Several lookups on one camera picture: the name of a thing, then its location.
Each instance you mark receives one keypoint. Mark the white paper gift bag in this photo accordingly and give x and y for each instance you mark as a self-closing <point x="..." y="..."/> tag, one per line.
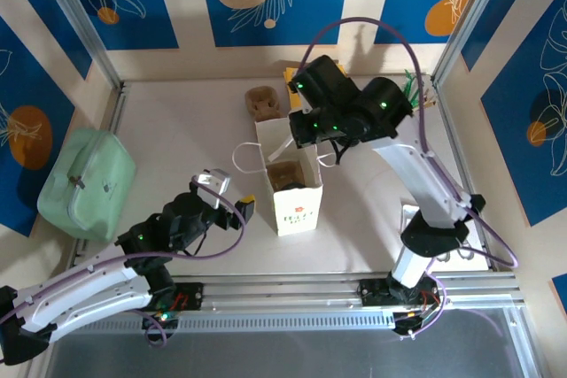
<point x="294" y="214"/>

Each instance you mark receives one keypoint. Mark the white straw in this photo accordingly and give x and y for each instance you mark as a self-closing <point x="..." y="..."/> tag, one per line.
<point x="279" y="151"/>

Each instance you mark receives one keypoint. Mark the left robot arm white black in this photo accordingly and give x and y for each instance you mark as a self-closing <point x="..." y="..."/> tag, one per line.
<point x="75" y="294"/>

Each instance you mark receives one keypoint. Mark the stack of yellow napkins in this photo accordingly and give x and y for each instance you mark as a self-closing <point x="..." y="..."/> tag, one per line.
<point x="292" y="99"/>

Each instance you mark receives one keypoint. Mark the wooden stirrer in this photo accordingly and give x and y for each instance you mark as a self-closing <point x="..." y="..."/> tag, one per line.
<point x="429" y="104"/>
<point x="427" y="95"/>

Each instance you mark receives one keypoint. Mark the mint green lunch bag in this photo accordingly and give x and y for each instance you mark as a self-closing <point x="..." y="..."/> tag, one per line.
<point x="88" y="174"/>

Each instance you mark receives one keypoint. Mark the left controller board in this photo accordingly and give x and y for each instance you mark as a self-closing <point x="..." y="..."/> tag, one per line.
<point x="160" y="319"/>

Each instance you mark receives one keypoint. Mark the controller board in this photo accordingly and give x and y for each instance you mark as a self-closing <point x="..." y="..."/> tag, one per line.
<point x="414" y="322"/>
<point x="160" y="319"/>

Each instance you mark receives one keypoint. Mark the clear plastic packet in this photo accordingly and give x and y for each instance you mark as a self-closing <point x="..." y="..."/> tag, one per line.
<point x="408" y="214"/>

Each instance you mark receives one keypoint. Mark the grey metal panel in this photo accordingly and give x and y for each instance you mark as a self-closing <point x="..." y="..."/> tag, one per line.
<point x="283" y="356"/>

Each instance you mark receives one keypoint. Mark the metal scissors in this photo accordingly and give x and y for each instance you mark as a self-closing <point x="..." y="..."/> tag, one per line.
<point x="463" y="255"/>

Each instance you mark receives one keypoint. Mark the right controller board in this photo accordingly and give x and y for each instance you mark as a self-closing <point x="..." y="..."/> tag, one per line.
<point x="414" y="322"/>

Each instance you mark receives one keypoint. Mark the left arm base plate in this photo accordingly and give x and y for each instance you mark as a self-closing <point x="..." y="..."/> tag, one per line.
<point x="190" y="296"/>

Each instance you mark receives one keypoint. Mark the aluminium front frame rail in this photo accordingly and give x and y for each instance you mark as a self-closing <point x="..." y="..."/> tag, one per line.
<point x="283" y="291"/>

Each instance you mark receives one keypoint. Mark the aluminium frame post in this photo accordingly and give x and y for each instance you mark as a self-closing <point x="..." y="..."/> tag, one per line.
<point x="469" y="15"/>
<point x="80" y="19"/>

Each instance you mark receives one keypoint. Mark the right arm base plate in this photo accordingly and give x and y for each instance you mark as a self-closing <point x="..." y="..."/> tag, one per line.
<point x="374" y="294"/>

